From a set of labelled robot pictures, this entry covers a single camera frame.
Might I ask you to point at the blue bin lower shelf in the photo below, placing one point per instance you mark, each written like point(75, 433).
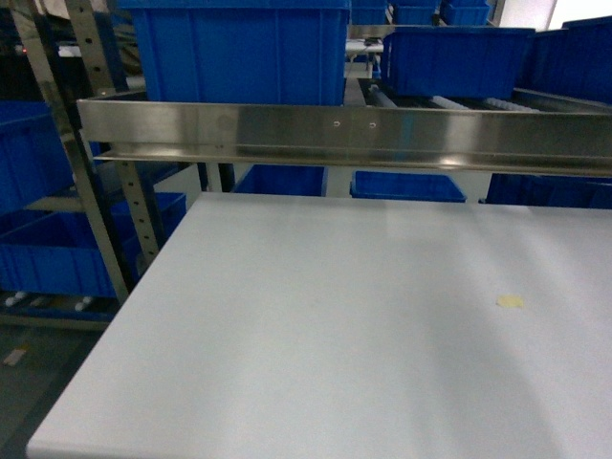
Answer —
point(405, 187)

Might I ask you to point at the blue bin shelf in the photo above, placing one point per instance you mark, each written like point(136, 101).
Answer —
point(574, 61)
point(454, 62)
point(405, 187)

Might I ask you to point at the blue bin centre shelf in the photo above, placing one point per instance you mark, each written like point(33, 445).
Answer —
point(454, 62)

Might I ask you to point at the blue bin right shelf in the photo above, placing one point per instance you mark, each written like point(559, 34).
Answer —
point(574, 61)

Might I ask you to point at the white roller track right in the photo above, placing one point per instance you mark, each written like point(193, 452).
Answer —
point(447, 103)

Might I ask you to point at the large blue bin left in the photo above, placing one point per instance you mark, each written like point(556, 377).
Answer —
point(247, 52)

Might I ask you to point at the yellow round sticker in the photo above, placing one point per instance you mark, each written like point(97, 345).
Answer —
point(510, 301)

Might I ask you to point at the steel shelf front rail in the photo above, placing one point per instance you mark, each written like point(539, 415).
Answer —
point(571, 144)

